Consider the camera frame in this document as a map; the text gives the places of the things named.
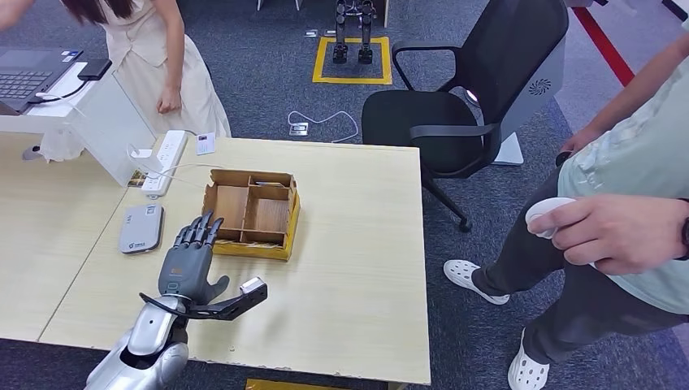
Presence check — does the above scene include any guest person's left hand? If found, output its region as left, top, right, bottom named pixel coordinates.
left=157, top=85, right=183, bottom=115

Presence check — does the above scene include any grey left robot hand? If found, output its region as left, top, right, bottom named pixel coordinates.
left=157, top=210, right=232, bottom=306

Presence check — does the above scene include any operator person's right hand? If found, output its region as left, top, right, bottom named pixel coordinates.
left=559, top=126, right=604, bottom=157

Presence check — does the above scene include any operator person's left hand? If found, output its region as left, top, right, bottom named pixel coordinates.
left=527, top=193, right=685, bottom=276

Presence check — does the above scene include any white handheld controller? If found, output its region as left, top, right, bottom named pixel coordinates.
left=524, top=197, right=578, bottom=241

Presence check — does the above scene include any wooden divided box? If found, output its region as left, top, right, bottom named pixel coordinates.
left=201, top=168, right=302, bottom=263

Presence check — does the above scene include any operator person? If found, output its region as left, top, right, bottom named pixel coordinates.
left=443, top=15, right=689, bottom=390

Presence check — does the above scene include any guest person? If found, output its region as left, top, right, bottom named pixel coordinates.
left=0, top=0, right=232, bottom=140

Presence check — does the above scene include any white power strip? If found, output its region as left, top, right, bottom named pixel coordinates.
left=141, top=130, right=188, bottom=198

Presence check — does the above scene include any white desk shelf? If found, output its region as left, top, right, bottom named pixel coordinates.
left=0, top=63, right=158, bottom=189

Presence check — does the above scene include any black wrist watch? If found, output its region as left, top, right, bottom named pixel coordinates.
left=678, top=197, right=689, bottom=262

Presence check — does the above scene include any red floor tape line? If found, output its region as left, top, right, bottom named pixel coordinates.
left=571, top=7, right=635, bottom=87

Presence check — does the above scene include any crumpled clear plastic bag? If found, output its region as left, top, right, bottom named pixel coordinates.
left=37, top=132, right=89, bottom=164

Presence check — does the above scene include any yellow floor tape marker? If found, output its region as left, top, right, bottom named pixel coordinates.
left=312, top=36, right=393, bottom=87
left=245, top=379, right=345, bottom=390

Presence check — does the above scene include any dark grey laptop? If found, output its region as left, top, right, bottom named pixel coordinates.
left=0, top=47, right=84, bottom=117

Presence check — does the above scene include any operator's right white shoe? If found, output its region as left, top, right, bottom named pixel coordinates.
left=443, top=260, right=511, bottom=307

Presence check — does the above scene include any operator's white shoe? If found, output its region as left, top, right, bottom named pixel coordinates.
left=506, top=329, right=550, bottom=390
left=443, top=260, right=511, bottom=307

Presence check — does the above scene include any black office chair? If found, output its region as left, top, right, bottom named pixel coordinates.
left=360, top=0, right=570, bottom=234

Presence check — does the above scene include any operator's left white shoe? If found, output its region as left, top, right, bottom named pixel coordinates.
left=506, top=329, right=550, bottom=390

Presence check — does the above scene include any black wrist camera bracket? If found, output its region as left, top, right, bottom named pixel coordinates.
left=138, top=283, right=269, bottom=323

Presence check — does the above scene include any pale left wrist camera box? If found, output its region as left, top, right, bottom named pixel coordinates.
left=239, top=276, right=266, bottom=296

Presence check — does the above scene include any white charger cable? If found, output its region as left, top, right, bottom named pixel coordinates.
left=125, top=144, right=224, bottom=193

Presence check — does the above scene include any black adapter cable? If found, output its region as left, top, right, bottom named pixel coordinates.
left=27, top=80, right=87, bottom=105

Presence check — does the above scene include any white floor cable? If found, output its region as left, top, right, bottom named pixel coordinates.
left=286, top=110, right=360, bottom=145

